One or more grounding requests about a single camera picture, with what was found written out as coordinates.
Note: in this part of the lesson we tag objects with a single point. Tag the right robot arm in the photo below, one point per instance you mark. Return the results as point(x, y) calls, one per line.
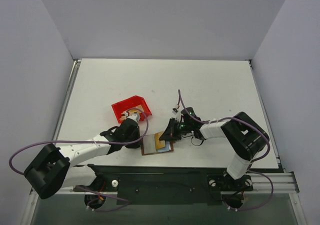
point(245, 136)

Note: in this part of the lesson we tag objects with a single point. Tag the gold card from bin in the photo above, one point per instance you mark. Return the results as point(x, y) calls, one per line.
point(159, 144)

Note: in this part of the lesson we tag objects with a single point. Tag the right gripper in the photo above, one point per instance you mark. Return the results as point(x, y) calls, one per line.
point(173, 129)

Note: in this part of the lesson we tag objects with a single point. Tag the gold cards in bin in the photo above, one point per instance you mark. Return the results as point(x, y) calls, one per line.
point(135, 110)

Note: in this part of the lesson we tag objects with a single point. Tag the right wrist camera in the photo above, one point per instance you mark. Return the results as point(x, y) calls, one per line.
point(176, 109)

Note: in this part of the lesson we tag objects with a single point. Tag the red plastic bin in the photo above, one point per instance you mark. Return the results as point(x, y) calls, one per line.
point(128, 103)

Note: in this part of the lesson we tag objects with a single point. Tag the brown leather card holder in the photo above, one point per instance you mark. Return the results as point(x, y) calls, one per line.
point(151, 145)

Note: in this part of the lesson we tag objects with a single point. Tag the aluminium table frame rail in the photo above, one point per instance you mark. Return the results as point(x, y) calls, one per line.
point(214, 88)

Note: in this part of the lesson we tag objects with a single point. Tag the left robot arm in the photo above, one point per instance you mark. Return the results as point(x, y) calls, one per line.
point(57, 167)

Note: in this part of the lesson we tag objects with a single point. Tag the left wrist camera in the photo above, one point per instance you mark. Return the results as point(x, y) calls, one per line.
point(135, 116)

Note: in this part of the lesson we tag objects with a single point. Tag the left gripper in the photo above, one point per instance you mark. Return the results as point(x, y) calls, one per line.
point(133, 140)

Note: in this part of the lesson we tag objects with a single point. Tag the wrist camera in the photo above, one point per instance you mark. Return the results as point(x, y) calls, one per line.
point(135, 116)
point(176, 109)

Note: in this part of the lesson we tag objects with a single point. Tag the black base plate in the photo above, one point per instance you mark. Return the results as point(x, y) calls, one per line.
point(143, 185)

